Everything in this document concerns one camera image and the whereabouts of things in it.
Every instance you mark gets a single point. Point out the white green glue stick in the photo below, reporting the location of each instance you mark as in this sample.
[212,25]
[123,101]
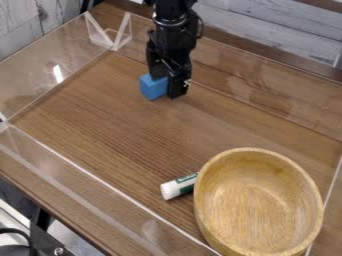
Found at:
[177,186]

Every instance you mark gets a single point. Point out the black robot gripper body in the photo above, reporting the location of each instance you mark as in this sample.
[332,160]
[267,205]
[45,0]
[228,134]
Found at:
[173,40]

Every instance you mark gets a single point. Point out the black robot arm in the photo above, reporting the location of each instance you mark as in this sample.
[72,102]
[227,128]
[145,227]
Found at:
[171,11]

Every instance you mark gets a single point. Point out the blue rectangular block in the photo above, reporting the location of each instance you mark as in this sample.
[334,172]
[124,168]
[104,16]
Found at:
[152,88]

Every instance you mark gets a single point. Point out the clear acrylic front wall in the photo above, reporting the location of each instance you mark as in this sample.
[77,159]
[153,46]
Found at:
[108,217]

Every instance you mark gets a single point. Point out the clear acrylic corner bracket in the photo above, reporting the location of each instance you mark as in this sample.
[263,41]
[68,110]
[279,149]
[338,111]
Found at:
[109,38]

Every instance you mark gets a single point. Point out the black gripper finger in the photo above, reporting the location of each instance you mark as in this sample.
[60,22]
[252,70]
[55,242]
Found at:
[179,79]
[156,66]

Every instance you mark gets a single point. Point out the light brown wooden bowl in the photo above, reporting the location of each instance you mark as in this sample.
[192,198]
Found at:
[256,203]

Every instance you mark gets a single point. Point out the black metal table frame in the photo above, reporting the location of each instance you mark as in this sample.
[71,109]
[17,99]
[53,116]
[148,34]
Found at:
[24,224]

